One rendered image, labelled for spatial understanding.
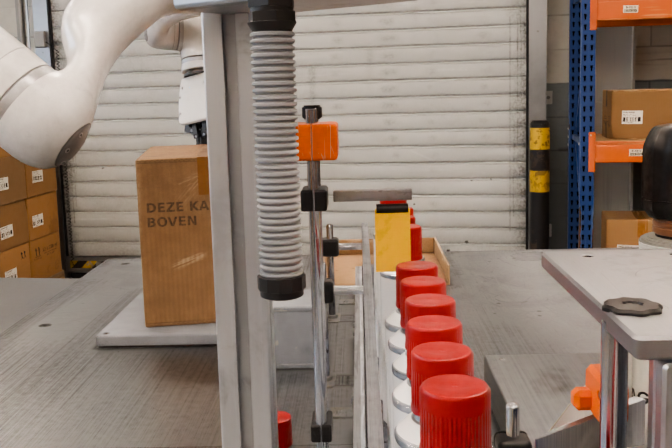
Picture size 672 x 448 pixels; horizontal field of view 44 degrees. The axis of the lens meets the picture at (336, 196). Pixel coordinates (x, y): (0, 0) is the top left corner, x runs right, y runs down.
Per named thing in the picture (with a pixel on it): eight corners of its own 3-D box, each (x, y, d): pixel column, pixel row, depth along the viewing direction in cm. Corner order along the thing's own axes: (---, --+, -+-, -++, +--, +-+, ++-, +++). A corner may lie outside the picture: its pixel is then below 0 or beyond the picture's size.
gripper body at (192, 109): (171, 72, 172) (173, 125, 171) (205, 62, 166) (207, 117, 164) (198, 78, 178) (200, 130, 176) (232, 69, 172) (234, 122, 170)
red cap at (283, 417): (298, 444, 92) (297, 416, 91) (271, 453, 90) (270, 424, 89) (282, 434, 95) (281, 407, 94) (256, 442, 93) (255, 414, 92)
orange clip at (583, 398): (629, 431, 36) (630, 383, 36) (584, 431, 36) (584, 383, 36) (608, 405, 39) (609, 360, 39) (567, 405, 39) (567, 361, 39)
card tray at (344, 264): (450, 285, 162) (449, 265, 162) (318, 287, 163) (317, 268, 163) (435, 254, 192) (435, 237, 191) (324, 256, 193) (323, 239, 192)
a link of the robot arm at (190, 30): (180, 53, 166) (225, 56, 170) (178, -10, 168) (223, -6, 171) (173, 65, 174) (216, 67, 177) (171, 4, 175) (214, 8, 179)
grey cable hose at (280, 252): (304, 301, 58) (294, -5, 55) (255, 303, 58) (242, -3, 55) (307, 289, 61) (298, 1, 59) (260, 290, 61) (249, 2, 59)
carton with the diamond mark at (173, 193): (294, 318, 135) (288, 153, 131) (145, 328, 132) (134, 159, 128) (280, 276, 165) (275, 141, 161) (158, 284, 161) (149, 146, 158)
